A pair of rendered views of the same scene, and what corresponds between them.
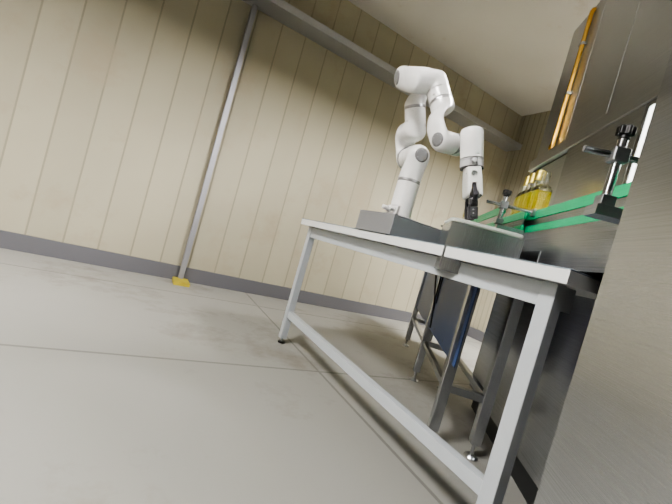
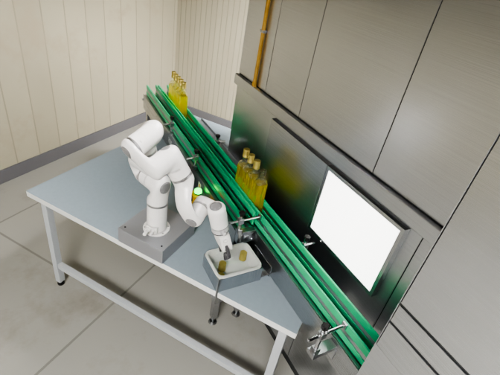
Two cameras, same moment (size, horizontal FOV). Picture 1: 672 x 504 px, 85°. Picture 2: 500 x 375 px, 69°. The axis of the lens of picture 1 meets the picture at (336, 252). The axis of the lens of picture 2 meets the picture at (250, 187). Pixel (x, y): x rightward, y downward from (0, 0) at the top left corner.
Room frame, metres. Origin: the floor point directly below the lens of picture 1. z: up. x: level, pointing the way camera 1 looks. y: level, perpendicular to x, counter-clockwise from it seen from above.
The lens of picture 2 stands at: (0.28, 0.34, 2.02)
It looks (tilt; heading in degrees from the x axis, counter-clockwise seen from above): 33 degrees down; 319
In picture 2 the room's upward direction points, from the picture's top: 11 degrees clockwise
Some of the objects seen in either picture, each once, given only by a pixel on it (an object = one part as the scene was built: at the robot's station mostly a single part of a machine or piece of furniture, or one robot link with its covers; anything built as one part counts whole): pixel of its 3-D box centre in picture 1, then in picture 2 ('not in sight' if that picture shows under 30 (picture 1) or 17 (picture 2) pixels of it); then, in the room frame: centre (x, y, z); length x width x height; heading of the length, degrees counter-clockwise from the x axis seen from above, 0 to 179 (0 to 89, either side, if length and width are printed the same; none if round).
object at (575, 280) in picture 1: (492, 273); (222, 186); (1.85, -0.80, 0.73); 1.58 x 1.52 x 0.04; 28
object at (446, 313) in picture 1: (453, 297); not in sight; (2.16, -0.74, 0.54); 1.59 x 0.18 x 0.43; 173
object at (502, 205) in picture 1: (509, 208); (245, 221); (1.30, -0.55, 0.95); 0.17 x 0.03 x 0.12; 83
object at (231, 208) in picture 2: (456, 231); (181, 138); (2.20, -0.66, 0.92); 1.75 x 0.01 x 0.08; 173
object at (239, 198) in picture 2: (468, 235); (192, 137); (2.19, -0.73, 0.92); 1.75 x 0.01 x 0.08; 173
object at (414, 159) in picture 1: (412, 164); (156, 187); (1.54, -0.21, 1.07); 0.13 x 0.10 x 0.16; 15
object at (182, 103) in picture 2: not in sight; (182, 101); (2.56, -0.84, 1.02); 0.06 x 0.06 x 0.28; 83
